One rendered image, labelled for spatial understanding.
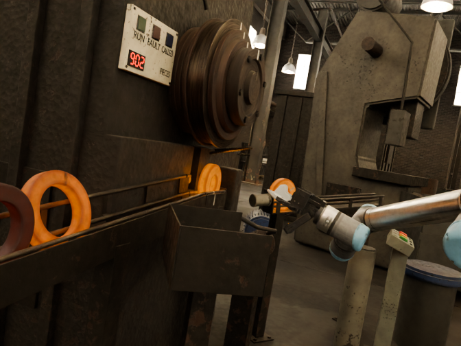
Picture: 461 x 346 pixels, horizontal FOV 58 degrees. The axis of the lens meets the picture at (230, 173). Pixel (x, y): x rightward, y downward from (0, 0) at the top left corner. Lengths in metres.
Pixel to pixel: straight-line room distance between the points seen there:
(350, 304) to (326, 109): 2.53
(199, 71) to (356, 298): 1.29
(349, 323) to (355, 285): 0.18
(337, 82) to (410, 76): 0.67
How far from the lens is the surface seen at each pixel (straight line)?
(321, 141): 4.23
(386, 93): 4.12
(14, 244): 0.91
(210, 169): 1.57
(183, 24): 1.55
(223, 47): 1.45
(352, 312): 2.14
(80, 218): 1.04
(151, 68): 1.35
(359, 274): 2.09
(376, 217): 1.53
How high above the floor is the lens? 0.90
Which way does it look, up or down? 4 degrees down
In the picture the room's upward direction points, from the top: 9 degrees clockwise
